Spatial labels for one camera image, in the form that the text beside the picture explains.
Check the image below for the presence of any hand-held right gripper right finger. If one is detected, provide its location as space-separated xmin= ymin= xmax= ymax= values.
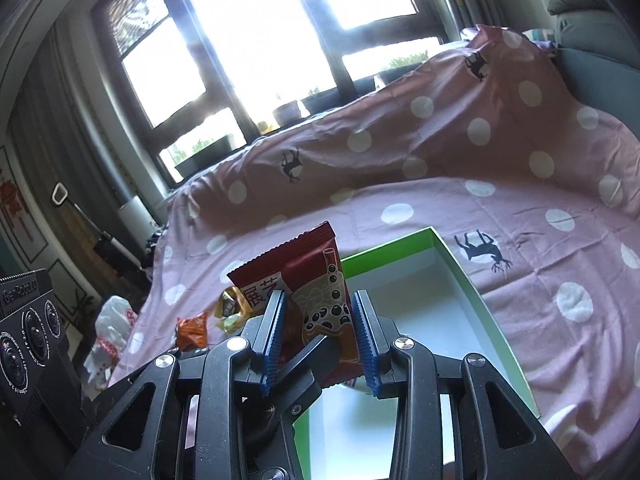
xmin=352 ymin=289 xmax=576 ymax=480

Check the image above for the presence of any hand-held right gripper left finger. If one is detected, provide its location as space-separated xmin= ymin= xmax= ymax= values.
xmin=62 ymin=290 xmax=288 ymax=480

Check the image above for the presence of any green box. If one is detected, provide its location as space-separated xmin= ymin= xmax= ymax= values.
xmin=292 ymin=226 xmax=543 ymax=480

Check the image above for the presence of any red snack packet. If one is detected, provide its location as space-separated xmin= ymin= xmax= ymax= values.
xmin=226 ymin=220 xmax=363 ymax=391

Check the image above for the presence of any orange snack packet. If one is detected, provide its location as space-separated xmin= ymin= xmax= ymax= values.
xmin=175 ymin=310 xmax=212 ymax=351

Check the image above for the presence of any pale yellow snack packet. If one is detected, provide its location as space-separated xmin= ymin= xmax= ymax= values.
xmin=216 ymin=312 xmax=251 ymax=333

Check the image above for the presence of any gold wrapped dark snack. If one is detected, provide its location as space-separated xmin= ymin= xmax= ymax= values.
xmin=215 ymin=285 xmax=246 ymax=317

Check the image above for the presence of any white plastic bag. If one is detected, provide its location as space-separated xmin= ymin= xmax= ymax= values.
xmin=82 ymin=295 xmax=141 ymax=391

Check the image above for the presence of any white cylinder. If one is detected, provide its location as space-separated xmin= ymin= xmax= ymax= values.
xmin=117 ymin=196 xmax=153 ymax=256

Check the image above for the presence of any pink polka dot blanket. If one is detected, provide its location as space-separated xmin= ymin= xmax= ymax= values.
xmin=107 ymin=24 xmax=640 ymax=480

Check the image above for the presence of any long dark planter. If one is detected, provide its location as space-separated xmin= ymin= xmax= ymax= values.
xmin=174 ymin=135 xmax=235 ymax=173

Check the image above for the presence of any round plant pot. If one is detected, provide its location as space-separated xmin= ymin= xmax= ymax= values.
xmin=272 ymin=101 xmax=302 ymax=127

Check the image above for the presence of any window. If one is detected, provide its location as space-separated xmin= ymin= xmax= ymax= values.
xmin=92 ymin=0 xmax=451 ymax=186

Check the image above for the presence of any grey sofa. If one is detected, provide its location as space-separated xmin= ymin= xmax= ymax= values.
xmin=545 ymin=0 xmax=640 ymax=141

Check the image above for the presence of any mop with white handle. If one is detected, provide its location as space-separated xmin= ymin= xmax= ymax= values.
xmin=50 ymin=183 xmax=143 ymax=266

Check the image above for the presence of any red wall ornament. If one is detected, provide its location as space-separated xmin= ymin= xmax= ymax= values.
xmin=0 ymin=170 xmax=31 ymax=256

